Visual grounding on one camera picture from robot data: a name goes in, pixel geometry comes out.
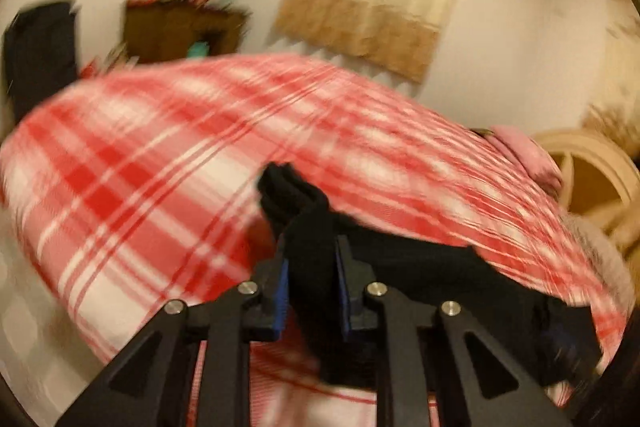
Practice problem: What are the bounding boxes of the pink folded blanket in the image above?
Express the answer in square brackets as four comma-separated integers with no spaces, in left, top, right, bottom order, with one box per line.
[486,126,563,199]

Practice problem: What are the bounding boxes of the dark wooden dresser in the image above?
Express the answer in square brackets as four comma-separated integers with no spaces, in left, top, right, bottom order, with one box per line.
[122,0,250,64]

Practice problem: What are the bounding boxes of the black suitcase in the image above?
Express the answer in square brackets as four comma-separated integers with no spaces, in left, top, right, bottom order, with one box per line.
[2,0,78,121]

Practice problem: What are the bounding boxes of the cream wooden headboard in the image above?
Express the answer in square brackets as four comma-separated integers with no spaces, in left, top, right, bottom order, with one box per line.
[534,129,639,263]

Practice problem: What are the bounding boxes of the black pants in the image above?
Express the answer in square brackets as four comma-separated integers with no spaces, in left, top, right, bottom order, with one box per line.
[257,162,603,388]

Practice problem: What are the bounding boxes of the red plaid bed sheet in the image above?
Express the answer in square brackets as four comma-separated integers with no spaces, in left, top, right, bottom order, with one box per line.
[0,52,629,427]

